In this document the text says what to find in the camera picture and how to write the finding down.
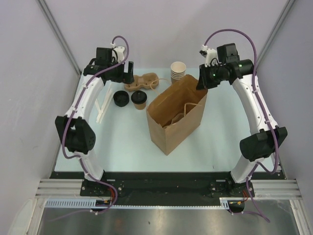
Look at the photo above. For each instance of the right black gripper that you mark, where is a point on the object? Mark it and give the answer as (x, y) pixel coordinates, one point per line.
(204, 82)

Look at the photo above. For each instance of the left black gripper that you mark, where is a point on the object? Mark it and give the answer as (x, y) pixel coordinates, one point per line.
(125, 78)

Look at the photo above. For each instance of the black coffee cup lid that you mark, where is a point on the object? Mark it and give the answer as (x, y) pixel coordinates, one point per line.
(139, 97)

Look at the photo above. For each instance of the single brown paper cup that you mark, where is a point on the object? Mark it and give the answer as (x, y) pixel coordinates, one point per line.
(140, 106)

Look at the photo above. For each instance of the brown paper bag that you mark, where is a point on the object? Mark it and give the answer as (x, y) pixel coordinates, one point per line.
(175, 113)

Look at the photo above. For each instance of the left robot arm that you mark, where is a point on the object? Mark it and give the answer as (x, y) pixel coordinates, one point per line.
(76, 136)

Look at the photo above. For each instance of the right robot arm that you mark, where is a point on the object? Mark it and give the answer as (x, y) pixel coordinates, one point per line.
(224, 64)

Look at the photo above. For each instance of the stack of black lids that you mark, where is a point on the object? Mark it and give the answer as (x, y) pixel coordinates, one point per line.
(121, 98)

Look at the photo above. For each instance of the stack of paper cups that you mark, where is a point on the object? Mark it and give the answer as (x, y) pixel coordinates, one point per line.
(178, 70)

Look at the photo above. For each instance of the white wrapped straw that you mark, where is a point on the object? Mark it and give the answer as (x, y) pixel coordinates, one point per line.
(102, 110)

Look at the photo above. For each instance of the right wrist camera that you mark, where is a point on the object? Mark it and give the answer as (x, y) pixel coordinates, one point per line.
(210, 55)

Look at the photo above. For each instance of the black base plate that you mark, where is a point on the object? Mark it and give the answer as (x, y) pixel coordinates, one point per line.
(164, 188)

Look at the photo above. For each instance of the white cable duct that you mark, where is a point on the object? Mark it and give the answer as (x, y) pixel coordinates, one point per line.
(98, 204)

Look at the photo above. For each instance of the aluminium frame rail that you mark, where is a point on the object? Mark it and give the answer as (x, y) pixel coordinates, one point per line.
(264, 189)

